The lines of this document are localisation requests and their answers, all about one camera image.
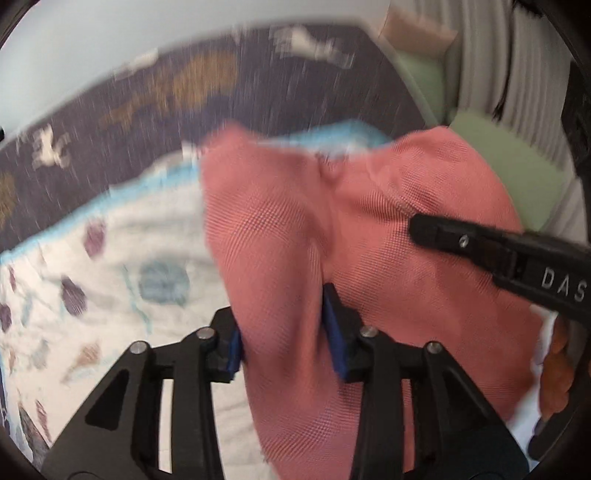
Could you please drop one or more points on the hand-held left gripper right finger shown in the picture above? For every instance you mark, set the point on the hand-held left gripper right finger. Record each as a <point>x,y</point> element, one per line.
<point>333,323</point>

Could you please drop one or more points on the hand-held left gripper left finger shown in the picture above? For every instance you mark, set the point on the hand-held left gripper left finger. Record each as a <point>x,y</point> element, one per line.
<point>234,350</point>

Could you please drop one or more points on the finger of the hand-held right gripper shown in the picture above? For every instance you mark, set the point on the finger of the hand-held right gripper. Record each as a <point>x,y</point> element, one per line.
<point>452,237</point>

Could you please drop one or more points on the pink knit garment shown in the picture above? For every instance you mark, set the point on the pink knit garment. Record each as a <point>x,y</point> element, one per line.
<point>277,230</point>

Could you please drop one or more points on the person's right hand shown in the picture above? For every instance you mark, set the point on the person's right hand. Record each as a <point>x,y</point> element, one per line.
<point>556,369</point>

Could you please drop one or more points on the large green pillow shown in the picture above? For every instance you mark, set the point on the large green pillow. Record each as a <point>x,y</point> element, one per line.
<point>517,166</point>

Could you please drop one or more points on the small green pillow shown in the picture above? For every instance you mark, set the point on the small green pillow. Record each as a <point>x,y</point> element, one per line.
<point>422,83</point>

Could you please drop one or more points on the white shell print blanket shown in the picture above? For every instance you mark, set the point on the white shell print blanket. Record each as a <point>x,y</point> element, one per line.
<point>115,240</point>

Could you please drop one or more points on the white ribbed radiator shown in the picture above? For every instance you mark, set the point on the white ribbed radiator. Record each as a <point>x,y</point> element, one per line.
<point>498,55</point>

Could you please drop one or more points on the beige pillow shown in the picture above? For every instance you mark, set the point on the beige pillow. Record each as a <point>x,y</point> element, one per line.
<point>415,32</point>

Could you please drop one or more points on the dark purple printed bedsheet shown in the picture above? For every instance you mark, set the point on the dark purple printed bedsheet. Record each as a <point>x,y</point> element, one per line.
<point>277,78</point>

